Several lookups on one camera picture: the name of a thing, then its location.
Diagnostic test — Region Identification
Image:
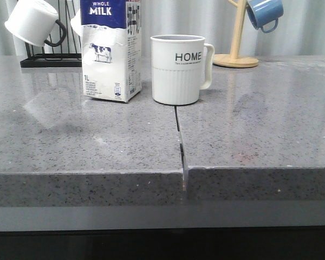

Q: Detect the black wire mug rack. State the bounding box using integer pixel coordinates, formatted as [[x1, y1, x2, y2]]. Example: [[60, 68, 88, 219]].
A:
[[20, 1, 82, 68]]

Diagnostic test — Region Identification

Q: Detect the wooden mug tree stand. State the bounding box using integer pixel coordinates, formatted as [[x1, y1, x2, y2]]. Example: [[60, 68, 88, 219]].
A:
[[213, 0, 258, 68]]

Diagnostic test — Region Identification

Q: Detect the whole milk carton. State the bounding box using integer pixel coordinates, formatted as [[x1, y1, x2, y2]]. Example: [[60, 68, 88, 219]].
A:
[[80, 0, 142, 103]]

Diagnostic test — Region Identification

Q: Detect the blue enamel mug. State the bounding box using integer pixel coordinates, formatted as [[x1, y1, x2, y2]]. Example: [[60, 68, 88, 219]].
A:
[[246, 0, 284, 34]]

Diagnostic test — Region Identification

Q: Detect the white HOME mug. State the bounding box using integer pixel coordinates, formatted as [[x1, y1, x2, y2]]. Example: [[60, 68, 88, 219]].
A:
[[151, 35, 215, 106]]

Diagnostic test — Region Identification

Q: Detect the white enamel mug black handle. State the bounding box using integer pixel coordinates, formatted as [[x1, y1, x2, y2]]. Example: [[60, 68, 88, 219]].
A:
[[70, 10, 82, 37]]

